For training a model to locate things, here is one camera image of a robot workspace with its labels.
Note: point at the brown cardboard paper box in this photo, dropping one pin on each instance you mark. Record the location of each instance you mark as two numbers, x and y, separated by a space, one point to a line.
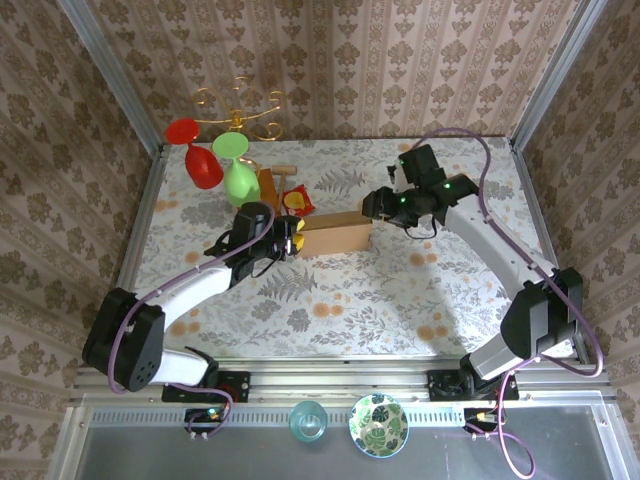
335 235

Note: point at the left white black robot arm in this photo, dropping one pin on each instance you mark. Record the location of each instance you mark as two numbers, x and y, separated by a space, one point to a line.
200 290

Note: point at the red snack packet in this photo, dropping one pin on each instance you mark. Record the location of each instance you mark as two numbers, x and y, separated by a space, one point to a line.
296 199

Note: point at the brown wooden board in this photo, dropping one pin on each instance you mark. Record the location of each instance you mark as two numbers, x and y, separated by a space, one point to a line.
267 187

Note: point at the small wooden mallet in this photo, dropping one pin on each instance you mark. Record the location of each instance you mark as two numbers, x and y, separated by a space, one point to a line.
284 170

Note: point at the green plastic wine glass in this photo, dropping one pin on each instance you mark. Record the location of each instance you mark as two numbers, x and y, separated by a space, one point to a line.
242 187

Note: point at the floral tablecloth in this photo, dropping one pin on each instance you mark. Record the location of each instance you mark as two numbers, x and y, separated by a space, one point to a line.
350 325

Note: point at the red plastic wine glass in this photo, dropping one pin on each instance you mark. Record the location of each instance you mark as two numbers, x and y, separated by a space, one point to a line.
202 167

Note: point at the clear blue glass cup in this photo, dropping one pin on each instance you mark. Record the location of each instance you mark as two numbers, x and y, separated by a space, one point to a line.
308 421

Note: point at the left small controller board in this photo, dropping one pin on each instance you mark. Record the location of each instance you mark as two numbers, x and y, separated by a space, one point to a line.
202 416

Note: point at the small controller board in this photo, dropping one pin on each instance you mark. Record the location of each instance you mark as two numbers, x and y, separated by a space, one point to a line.
482 416
202 416

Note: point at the green leaf pattern bowl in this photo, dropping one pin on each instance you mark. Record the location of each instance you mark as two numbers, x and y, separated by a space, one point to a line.
378 425

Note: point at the right small controller board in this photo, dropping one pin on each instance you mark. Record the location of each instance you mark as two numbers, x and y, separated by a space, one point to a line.
482 416

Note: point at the aluminium table side rail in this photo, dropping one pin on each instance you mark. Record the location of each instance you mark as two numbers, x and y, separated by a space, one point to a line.
520 165
137 235

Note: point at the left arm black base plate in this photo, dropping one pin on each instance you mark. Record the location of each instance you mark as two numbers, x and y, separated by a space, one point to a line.
241 386

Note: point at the aluminium mounting rail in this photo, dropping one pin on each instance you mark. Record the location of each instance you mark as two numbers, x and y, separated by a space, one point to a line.
340 380

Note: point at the aluminium frame post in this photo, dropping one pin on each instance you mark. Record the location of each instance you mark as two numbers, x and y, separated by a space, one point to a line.
110 75
557 75

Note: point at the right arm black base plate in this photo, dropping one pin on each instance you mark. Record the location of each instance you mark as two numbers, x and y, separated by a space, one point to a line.
512 395

